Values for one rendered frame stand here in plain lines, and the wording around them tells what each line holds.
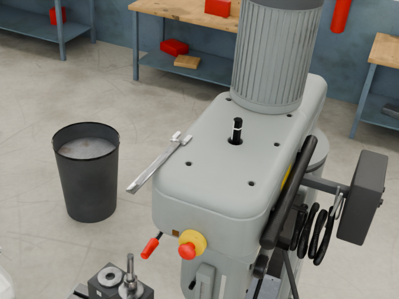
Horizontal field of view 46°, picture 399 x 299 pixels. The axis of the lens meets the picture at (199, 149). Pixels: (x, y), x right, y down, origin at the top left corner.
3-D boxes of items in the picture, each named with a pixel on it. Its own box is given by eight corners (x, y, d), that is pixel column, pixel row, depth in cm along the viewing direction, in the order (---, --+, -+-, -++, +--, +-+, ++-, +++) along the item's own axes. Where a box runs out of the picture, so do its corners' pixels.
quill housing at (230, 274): (236, 333, 134) (250, 257, 115) (171, 306, 139) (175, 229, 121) (255, 285, 148) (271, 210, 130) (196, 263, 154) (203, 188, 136)
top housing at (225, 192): (249, 270, 99) (260, 215, 90) (141, 229, 106) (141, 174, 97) (300, 156, 135) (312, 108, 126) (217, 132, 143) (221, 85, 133)
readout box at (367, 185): (366, 249, 136) (387, 194, 124) (334, 238, 139) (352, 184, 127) (373, 208, 152) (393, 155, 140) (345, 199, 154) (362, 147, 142)
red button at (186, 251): (192, 265, 98) (193, 251, 95) (175, 258, 99) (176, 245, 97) (199, 254, 100) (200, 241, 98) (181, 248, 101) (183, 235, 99)
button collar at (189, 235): (202, 260, 100) (204, 240, 97) (177, 250, 102) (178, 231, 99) (206, 254, 102) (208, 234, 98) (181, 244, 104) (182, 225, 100)
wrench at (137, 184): (138, 197, 92) (138, 193, 91) (121, 190, 93) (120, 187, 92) (192, 138, 110) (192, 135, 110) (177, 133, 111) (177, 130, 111)
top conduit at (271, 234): (273, 253, 98) (275, 241, 96) (254, 246, 99) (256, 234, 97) (316, 146, 132) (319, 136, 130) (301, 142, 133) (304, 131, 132)
